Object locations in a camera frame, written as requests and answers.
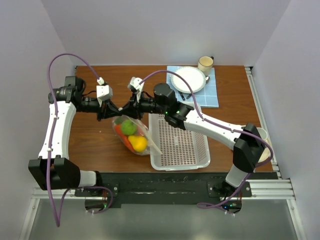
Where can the white plastic perforated basket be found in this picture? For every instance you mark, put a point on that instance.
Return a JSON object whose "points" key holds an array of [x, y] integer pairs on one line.
{"points": [[182, 150]]}

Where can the green fake apple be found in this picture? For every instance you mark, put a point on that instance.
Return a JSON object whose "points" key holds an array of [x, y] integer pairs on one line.
{"points": [[128, 127]]}

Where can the blue beige plate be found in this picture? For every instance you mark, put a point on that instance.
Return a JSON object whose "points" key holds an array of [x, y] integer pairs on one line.
{"points": [[265, 155]]}

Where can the orange fake carrot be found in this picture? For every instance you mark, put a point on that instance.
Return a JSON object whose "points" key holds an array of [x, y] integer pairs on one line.
{"points": [[123, 137]]}

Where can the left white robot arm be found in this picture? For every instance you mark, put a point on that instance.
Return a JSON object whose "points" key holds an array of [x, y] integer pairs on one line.
{"points": [[53, 169]]}

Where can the polka dot zip bag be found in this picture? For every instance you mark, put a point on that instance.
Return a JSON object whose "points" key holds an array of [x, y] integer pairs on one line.
{"points": [[142, 130]]}

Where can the black handled fork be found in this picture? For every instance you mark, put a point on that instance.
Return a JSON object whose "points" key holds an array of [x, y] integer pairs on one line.
{"points": [[181, 95]]}

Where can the grey white cup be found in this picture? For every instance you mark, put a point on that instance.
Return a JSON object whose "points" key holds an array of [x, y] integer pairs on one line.
{"points": [[263, 133]]}

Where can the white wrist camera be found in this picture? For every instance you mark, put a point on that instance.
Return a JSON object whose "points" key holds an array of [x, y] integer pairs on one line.
{"points": [[136, 85], [104, 92]]}

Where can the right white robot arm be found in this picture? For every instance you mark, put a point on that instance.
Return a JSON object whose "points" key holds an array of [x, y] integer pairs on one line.
{"points": [[245, 142]]}

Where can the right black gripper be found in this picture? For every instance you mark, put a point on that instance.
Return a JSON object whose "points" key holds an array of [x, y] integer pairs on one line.
{"points": [[132, 110]]}

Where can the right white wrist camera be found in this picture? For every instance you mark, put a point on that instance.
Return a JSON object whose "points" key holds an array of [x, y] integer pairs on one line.
{"points": [[136, 85]]}

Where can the blue checked cloth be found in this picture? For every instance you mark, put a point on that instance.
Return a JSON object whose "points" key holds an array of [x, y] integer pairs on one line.
{"points": [[204, 88]]}

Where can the cream mug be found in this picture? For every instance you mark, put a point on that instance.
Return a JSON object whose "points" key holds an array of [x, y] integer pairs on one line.
{"points": [[205, 64]]}

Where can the white round plate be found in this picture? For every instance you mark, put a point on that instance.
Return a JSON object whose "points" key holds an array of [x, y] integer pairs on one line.
{"points": [[192, 75]]}

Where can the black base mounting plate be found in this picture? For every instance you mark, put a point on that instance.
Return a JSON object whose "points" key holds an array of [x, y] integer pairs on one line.
{"points": [[166, 188]]}

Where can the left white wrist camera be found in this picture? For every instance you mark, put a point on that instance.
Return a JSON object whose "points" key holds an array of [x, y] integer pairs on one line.
{"points": [[104, 92]]}

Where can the metal spoon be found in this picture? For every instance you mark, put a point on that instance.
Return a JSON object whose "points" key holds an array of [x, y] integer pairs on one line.
{"points": [[207, 79]]}

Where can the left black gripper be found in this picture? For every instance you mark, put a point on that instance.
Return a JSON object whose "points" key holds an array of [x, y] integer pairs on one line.
{"points": [[107, 109]]}

